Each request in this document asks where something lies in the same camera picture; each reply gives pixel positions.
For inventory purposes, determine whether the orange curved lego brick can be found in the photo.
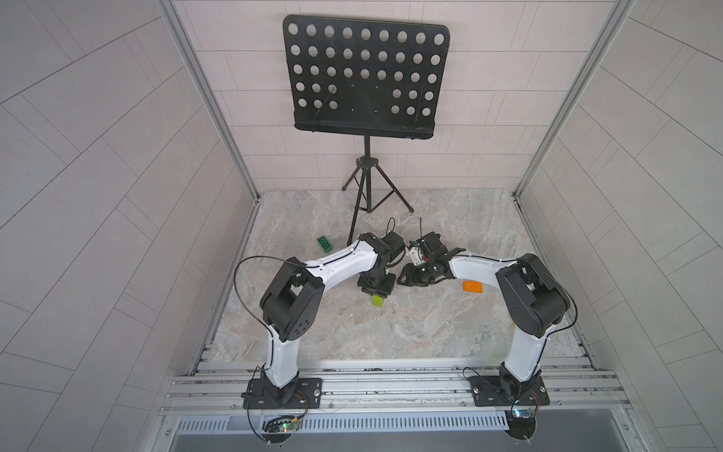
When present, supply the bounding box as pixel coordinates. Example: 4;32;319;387
462;281;484;294

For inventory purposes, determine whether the dark green lego brick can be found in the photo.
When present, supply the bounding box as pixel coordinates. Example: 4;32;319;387
317;235;333;253

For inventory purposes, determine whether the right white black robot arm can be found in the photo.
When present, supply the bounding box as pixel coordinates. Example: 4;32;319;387
397;232;572;383

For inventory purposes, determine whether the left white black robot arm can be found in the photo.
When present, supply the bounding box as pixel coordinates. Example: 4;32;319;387
260;232;405;390

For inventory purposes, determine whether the left green circuit board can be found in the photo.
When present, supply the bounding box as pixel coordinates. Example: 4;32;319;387
262;415;302;444

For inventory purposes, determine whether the green circuit board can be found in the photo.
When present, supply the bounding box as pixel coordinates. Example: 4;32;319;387
505;407;537;442
262;415;302;444

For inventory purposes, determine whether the right green circuit board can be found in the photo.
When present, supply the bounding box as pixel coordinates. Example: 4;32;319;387
505;407;537;442

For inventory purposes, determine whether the black perforated music stand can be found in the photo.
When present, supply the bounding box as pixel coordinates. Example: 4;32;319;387
282;14;451;215

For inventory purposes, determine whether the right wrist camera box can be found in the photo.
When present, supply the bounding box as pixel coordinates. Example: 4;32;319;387
407;242;425;267

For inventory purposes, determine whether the aluminium mounting rail frame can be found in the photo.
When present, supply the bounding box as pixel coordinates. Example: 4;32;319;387
143;356;651;451

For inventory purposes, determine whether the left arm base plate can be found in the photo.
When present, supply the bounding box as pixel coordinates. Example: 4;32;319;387
242;376;323;410

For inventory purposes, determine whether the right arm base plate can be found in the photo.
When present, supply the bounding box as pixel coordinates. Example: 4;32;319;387
466;373;551;408

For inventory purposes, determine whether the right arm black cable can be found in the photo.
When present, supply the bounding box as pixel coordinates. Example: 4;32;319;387
541;281;579;374

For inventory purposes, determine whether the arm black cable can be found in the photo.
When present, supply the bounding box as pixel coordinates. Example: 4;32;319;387
541;281;579;374
232;255;309;340

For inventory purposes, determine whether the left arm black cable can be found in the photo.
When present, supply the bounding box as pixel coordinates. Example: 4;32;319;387
232;255;309;340

